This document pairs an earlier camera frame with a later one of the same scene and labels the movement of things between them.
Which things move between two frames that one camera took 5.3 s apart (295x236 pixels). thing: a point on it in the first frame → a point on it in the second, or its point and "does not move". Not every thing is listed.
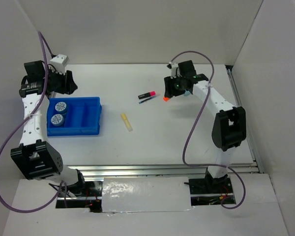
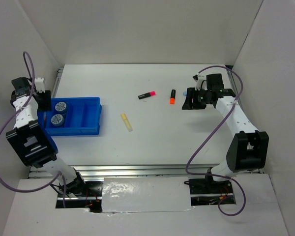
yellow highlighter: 126,122 does not move
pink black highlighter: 147,95 does not move
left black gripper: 68,87 → 46,106
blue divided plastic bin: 73,116 does not move
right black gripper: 170,90 → 191,93
